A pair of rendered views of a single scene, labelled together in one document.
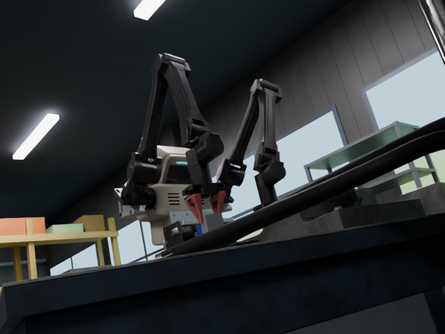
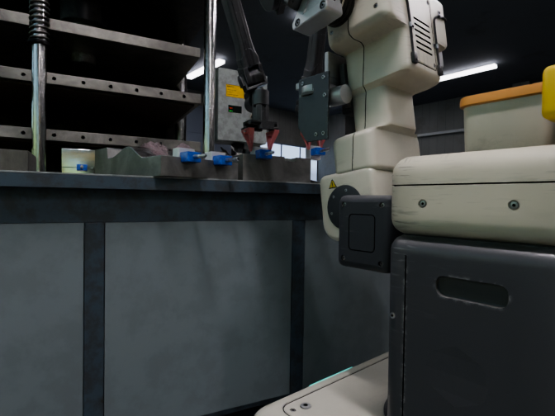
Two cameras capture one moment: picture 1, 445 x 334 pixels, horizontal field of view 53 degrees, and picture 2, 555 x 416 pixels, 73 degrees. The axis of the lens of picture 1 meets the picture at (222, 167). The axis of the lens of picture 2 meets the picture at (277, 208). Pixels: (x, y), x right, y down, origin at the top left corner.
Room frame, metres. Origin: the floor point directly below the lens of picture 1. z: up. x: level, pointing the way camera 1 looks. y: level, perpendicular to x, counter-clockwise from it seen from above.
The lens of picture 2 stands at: (2.69, 0.03, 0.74)
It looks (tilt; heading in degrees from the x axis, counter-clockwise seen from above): 1 degrees down; 184
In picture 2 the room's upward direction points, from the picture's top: 1 degrees clockwise
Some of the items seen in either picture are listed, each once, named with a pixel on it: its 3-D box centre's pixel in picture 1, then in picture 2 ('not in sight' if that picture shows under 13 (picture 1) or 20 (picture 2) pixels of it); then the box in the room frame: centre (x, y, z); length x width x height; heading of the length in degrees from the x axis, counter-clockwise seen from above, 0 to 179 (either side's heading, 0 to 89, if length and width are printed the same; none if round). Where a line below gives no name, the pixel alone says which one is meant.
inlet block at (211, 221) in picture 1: (204, 229); (319, 151); (1.20, 0.08, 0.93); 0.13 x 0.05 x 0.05; 30
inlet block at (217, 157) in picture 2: not in sight; (224, 160); (1.58, -0.21, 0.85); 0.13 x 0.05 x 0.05; 49
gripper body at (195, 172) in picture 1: (201, 180); not in sight; (1.16, 0.06, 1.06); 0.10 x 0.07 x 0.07; 121
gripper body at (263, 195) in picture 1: (269, 199); (260, 116); (1.42, -0.12, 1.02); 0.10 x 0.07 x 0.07; 121
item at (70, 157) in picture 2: not in sight; (93, 172); (0.79, -1.07, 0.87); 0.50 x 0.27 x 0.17; 31
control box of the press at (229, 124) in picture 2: not in sight; (236, 200); (0.48, -0.37, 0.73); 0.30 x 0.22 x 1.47; 121
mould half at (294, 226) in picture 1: (310, 228); (249, 167); (1.19, -0.19, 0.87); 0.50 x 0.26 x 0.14; 31
